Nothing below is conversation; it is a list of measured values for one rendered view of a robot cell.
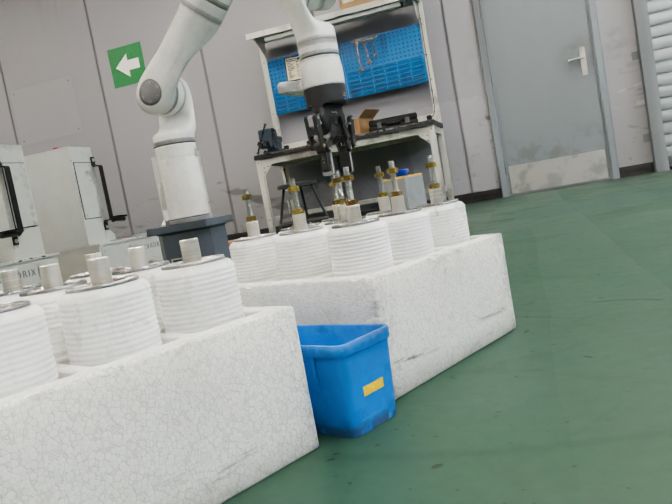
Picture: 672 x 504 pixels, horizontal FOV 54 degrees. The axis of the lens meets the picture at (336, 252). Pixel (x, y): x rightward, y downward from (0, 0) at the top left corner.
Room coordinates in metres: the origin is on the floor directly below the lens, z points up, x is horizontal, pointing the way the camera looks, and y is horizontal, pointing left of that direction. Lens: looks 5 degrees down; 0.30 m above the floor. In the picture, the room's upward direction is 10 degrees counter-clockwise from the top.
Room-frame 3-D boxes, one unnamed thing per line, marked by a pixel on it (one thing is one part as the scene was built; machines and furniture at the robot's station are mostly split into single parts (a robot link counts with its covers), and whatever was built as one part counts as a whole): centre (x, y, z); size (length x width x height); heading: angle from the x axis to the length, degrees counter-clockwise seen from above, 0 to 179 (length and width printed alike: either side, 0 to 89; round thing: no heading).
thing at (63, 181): (4.31, 1.27, 0.45); 1.51 x 0.57 x 0.74; 163
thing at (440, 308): (1.19, -0.03, 0.09); 0.39 x 0.39 x 0.18; 48
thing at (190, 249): (0.79, 0.17, 0.26); 0.02 x 0.02 x 0.03
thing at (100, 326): (0.71, 0.25, 0.16); 0.10 x 0.10 x 0.18
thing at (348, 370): (0.93, 0.09, 0.06); 0.30 x 0.11 x 0.12; 48
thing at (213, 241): (1.50, 0.31, 0.15); 0.15 x 0.15 x 0.30; 73
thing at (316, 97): (1.20, -0.03, 0.45); 0.08 x 0.08 x 0.09
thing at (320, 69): (1.21, -0.02, 0.52); 0.11 x 0.09 x 0.06; 59
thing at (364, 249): (1.02, -0.04, 0.16); 0.10 x 0.10 x 0.18
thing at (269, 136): (5.87, 0.40, 0.87); 0.41 x 0.17 x 0.25; 163
